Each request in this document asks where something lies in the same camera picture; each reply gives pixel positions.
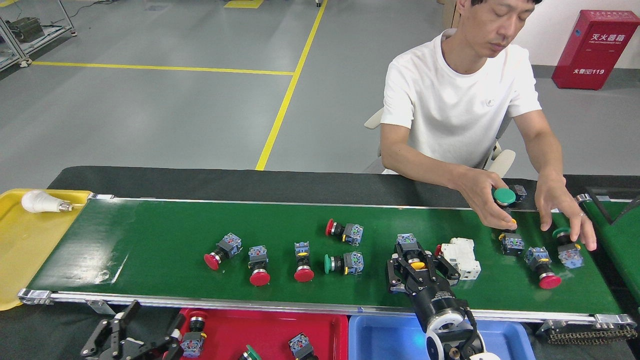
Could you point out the dark grey equipment box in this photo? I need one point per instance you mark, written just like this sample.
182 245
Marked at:
25 30

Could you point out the red push button switch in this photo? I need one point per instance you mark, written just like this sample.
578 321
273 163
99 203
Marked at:
353 233
259 278
304 274
192 344
299 345
211 261
550 281

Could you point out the silver metal rack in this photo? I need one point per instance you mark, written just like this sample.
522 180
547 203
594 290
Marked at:
10 52

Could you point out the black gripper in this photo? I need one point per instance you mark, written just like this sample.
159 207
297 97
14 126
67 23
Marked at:
435 300
122 355

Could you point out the white circuit breaker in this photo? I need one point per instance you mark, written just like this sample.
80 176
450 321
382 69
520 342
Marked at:
462 257

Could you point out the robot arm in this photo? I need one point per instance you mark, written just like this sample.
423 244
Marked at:
457 320

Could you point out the person's right hand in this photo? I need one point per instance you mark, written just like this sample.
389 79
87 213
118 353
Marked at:
480 195

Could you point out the white light bulb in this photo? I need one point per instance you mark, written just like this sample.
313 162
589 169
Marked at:
37 201

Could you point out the person's right forearm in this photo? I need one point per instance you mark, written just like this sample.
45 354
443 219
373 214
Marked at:
425 167

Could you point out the blue plastic bin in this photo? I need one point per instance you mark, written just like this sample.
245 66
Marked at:
385 340

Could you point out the person's left forearm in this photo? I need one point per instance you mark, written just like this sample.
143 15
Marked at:
550 160

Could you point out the red fire extinguisher box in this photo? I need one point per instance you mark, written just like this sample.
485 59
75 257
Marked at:
592 50

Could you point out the person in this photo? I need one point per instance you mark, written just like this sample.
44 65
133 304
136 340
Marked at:
450 110

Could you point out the grey office chair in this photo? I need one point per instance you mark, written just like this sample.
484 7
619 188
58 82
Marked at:
502 161

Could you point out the red plastic bin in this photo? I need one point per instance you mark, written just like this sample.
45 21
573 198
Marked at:
235 330

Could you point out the brown cardboard box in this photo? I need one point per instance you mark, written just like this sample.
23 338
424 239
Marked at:
450 12

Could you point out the black conveyor guide bracket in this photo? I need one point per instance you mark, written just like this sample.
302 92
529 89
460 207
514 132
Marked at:
614 219

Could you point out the short green conveyor belt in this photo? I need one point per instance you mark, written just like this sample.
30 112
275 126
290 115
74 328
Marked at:
620 240

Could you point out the person's left hand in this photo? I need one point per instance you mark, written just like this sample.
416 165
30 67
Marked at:
557 200

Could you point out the long green conveyor belt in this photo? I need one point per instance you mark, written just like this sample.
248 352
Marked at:
150 240

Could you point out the yellow plastic tray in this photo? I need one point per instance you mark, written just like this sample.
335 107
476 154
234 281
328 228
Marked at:
20 250

